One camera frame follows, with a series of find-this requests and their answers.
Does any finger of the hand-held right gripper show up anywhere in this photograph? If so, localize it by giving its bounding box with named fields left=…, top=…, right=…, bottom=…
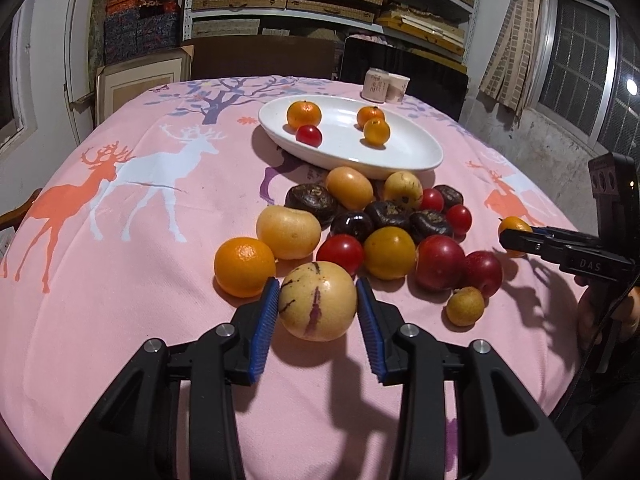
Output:
left=531, top=226, right=601, bottom=244
left=499, top=228, right=565, bottom=267

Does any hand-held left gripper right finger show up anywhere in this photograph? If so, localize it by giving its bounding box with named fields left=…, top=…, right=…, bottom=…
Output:
left=355, top=276, right=583, bottom=480

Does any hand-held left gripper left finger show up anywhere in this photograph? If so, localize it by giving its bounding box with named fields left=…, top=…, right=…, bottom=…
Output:
left=51, top=276, right=281, bottom=480

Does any small orange kumquat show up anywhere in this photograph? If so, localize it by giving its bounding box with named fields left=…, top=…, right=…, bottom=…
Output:
left=498, top=216, right=534, bottom=258

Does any purple striped pepino melon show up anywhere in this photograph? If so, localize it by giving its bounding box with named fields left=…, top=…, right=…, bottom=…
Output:
left=278, top=261, right=359, bottom=342

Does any yellow-orange tomato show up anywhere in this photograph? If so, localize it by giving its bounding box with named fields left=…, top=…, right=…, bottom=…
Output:
left=363, top=226, right=417, bottom=281

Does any large red plum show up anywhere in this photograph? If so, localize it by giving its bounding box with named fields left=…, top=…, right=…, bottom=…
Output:
left=415, top=235, right=467, bottom=292

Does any small yellow fruit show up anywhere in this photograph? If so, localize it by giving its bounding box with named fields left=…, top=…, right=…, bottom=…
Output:
left=446, top=286, right=486, bottom=327

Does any dark brown water chestnut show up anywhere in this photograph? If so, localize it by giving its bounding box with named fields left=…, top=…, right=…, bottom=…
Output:
left=410, top=209, right=454, bottom=243
left=432, top=185, right=464, bottom=211
left=284, top=183, right=339, bottom=226
left=364, top=200, right=413, bottom=233
left=330, top=211, right=375, bottom=243

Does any white oval plate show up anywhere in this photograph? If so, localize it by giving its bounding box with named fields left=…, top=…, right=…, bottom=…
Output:
left=258, top=95, right=444, bottom=171

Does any person's right hand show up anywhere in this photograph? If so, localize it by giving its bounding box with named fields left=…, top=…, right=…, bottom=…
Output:
left=576, top=272, right=640, bottom=356

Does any pink deer print tablecloth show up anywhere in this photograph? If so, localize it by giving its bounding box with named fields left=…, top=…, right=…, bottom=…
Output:
left=0, top=76, right=608, bottom=480

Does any barred window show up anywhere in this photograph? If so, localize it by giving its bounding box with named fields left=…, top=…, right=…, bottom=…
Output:
left=536, top=0, right=640, bottom=157

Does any small yellow pepino melon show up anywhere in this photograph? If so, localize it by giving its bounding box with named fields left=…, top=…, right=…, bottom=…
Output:
left=383, top=171, right=424, bottom=209

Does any oval orange-yellow fruit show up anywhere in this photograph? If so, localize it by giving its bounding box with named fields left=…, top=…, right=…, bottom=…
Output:
left=325, top=166, right=375, bottom=211

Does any small orange tangerine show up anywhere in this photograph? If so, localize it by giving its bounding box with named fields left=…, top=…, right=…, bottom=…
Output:
left=363, top=118, right=391, bottom=148
left=356, top=105, right=386, bottom=130

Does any black chair back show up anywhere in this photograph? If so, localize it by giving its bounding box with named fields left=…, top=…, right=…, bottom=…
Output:
left=340, top=36, right=469, bottom=122

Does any pale pink cup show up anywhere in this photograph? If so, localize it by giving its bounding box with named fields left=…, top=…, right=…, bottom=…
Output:
left=386, top=73, right=411, bottom=105
left=361, top=67, right=390, bottom=102

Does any person's dark clothing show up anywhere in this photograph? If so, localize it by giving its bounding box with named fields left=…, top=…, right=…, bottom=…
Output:
left=549, top=367, right=640, bottom=480

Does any stack of yellow flat boxes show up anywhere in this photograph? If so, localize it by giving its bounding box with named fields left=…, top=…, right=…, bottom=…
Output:
left=375, top=4, right=468, bottom=58

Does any dark brown chair back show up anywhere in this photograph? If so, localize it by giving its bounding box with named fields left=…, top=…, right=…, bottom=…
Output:
left=182, top=35, right=337, bottom=81

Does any stack of blue patterned boxes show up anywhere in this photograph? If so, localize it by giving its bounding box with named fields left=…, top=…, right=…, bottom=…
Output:
left=102, top=0, right=182, bottom=67

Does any white door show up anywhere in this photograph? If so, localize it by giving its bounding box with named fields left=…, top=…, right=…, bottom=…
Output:
left=64, top=0, right=110, bottom=146

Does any white metal shelf rack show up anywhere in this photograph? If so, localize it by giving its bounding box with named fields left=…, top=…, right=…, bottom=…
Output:
left=181, top=0, right=483, bottom=77

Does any black cable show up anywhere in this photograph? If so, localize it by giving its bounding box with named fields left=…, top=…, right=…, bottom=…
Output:
left=550, top=275, right=638, bottom=418

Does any wooden picture frame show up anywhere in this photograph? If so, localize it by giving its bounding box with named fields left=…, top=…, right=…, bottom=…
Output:
left=95, top=45, right=195, bottom=128

